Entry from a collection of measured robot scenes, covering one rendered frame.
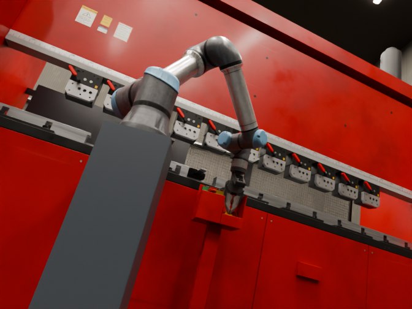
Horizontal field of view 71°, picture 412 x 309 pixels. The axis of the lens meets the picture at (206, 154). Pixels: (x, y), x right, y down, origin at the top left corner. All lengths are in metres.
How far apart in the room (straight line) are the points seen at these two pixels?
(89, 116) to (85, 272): 1.61
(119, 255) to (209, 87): 1.35
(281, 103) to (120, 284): 1.64
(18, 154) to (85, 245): 0.84
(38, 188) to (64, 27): 0.91
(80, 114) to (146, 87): 1.39
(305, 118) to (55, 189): 1.60
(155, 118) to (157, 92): 0.08
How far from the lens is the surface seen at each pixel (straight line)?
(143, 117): 0.80
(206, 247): 1.28
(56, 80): 11.89
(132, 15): 1.99
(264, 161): 1.84
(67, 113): 2.23
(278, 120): 2.00
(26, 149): 1.49
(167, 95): 0.86
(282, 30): 2.37
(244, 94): 1.20
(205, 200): 1.24
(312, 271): 1.81
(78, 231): 0.73
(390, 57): 3.29
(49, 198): 1.44
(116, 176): 0.73
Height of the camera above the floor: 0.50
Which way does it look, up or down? 20 degrees up
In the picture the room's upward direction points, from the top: 14 degrees clockwise
